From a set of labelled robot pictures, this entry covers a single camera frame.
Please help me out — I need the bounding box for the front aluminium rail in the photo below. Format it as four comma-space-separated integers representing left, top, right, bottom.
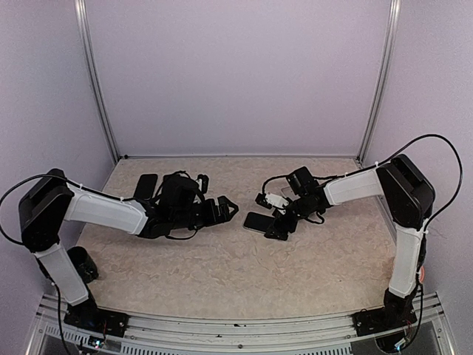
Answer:
25, 297, 456, 354

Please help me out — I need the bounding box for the left aluminium frame post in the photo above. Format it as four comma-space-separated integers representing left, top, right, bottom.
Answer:
74, 0, 120, 164

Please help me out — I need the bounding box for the aluminium frame post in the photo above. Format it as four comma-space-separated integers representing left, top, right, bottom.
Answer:
74, 0, 120, 164
357, 0, 402, 164

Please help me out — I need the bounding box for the left camera cable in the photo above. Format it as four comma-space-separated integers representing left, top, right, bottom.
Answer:
0, 170, 203, 355

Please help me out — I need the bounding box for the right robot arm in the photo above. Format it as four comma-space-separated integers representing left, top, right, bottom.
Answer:
274, 197, 421, 328

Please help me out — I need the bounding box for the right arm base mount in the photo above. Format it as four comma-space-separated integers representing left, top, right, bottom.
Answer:
351, 288, 418, 337

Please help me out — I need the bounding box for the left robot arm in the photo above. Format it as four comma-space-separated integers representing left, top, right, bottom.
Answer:
18, 169, 239, 329

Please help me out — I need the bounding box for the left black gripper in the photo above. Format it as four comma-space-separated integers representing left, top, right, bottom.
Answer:
171, 195, 239, 230

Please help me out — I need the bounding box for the red white patterned bowl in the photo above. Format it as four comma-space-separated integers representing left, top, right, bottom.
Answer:
419, 266, 425, 284

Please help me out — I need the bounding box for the black phone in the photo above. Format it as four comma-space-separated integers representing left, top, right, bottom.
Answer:
243, 212, 274, 234
133, 173, 158, 200

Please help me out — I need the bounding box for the camera cable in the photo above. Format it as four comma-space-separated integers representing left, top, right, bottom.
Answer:
260, 133, 463, 334
0, 170, 203, 355

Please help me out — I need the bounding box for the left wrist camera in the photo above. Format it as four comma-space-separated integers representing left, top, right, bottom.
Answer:
196, 174, 209, 194

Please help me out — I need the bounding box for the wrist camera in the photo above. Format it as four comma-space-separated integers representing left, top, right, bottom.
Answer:
255, 192, 290, 214
196, 174, 209, 194

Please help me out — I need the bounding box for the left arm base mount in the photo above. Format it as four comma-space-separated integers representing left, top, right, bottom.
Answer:
64, 292, 129, 337

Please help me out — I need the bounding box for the right camera cable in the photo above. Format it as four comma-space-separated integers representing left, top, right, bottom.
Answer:
260, 133, 463, 334

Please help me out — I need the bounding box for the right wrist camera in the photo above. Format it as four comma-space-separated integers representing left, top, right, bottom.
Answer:
255, 192, 290, 214

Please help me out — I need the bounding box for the right aluminium frame post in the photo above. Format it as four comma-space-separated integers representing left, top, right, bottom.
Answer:
357, 0, 402, 164

